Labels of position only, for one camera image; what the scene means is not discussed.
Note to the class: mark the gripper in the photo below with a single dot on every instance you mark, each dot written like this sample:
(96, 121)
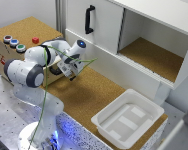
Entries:
(69, 68)

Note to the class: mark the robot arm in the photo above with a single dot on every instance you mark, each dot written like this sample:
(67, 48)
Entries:
(24, 71)

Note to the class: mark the wooden drawer box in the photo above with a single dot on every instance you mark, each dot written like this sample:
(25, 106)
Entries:
(25, 28)

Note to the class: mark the green button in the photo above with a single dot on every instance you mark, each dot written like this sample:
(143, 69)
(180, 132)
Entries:
(20, 47)

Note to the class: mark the white sliding door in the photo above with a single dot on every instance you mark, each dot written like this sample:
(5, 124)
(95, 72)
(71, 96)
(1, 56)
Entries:
(104, 23)

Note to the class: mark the blue button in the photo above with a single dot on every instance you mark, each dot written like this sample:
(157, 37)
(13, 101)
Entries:
(14, 42)

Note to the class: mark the red button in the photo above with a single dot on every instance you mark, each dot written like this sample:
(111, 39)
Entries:
(7, 38)

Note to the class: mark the white plastic box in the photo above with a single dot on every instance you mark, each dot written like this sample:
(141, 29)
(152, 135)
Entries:
(127, 120)

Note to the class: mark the white cabinet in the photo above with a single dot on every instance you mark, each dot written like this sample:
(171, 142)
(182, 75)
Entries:
(144, 20)

